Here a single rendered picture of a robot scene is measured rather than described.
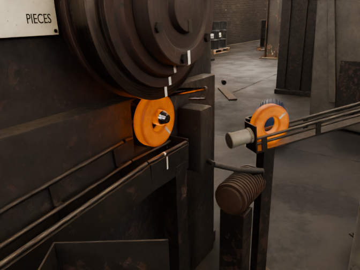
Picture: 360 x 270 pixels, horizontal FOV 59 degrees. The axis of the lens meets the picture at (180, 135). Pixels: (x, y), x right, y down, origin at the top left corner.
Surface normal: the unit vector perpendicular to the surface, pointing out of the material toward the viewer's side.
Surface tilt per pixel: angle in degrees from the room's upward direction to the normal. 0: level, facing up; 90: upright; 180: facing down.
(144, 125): 90
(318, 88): 90
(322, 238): 0
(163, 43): 90
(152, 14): 90
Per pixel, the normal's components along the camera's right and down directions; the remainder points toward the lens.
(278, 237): -0.03, -0.94
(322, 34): -0.75, 0.24
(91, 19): 0.82, 0.17
